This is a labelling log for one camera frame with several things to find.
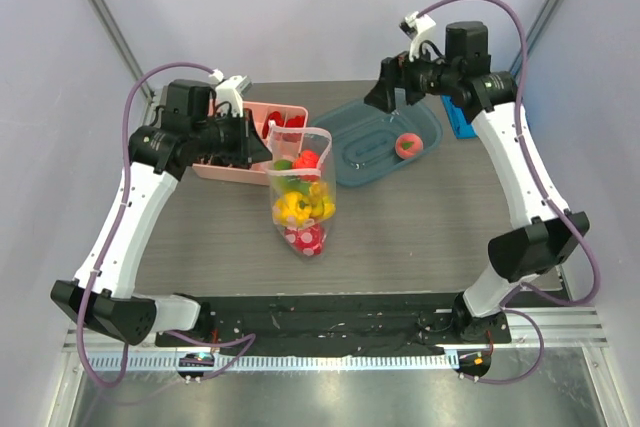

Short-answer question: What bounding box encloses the red fabric item left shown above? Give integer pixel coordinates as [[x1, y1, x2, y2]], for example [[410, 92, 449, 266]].
[[263, 111, 284, 129]]

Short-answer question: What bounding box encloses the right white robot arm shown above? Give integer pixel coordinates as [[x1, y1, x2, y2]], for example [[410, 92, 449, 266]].
[[364, 14, 590, 342]]

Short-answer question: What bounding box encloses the red strawberry toy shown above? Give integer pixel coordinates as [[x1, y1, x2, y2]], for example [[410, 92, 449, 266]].
[[292, 150, 320, 182]]

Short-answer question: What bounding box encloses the red fabric item right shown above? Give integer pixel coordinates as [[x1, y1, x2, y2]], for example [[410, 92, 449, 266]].
[[285, 115, 306, 128]]

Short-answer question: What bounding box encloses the yellow bell pepper toy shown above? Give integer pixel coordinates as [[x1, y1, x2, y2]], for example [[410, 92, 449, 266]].
[[272, 191, 311, 227]]

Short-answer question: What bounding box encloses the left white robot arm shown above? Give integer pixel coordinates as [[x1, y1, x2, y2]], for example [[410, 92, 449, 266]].
[[51, 75, 272, 346]]

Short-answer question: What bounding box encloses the clear pink zip top bag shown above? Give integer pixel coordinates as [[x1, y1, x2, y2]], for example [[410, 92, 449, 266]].
[[264, 124, 337, 258]]

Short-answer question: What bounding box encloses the teal plastic fruit tray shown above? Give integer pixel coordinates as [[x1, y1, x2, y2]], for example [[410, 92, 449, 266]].
[[311, 100, 443, 187]]

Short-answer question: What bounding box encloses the yellow banana bunch toy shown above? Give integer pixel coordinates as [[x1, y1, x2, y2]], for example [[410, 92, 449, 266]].
[[308, 181, 336, 222]]

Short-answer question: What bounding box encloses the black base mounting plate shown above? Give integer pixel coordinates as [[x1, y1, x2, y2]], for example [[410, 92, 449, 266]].
[[186, 293, 511, 356]]

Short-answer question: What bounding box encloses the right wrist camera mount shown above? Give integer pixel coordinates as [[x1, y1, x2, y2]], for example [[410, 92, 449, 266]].
[[399, 11, 436, 62]]

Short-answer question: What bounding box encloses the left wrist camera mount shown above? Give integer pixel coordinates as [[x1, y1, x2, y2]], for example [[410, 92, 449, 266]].
[[208, 69, 252, 117]]

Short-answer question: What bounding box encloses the pink divided organizer box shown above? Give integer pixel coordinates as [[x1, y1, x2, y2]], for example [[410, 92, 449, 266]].
[[192, 102, 309, 186]]

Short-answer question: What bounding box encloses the white slotted cable duct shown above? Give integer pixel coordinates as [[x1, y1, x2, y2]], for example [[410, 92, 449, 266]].
[[84, 352, 460, 371]]

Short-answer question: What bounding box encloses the pink peach toy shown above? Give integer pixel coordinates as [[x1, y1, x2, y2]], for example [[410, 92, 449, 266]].
[[394, 132, 424, 160]]

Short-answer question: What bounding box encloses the green lime toy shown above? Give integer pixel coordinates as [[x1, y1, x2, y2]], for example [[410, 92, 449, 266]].
[[273, 159, 293, 171]]

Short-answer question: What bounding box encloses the green cucumber toy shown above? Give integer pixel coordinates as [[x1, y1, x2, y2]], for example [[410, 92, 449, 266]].
[[272, 176, 310, 191]]

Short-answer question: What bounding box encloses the folded blue cloth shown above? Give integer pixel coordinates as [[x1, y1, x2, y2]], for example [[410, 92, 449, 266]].
[[441, 96, 477, 140]]

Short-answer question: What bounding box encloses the red fabric item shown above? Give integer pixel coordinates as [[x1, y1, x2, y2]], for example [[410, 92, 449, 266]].
[[263, 111, 284, 129], [285, 115, 306, 128]]

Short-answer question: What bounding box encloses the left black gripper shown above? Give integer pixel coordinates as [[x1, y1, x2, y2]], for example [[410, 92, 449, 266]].
[[192, 108, 273, 165]]

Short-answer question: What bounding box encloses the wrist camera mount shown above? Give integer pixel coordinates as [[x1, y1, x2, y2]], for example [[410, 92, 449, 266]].
[[399, 11, 436, 62], [208, 69, 252, 117]]

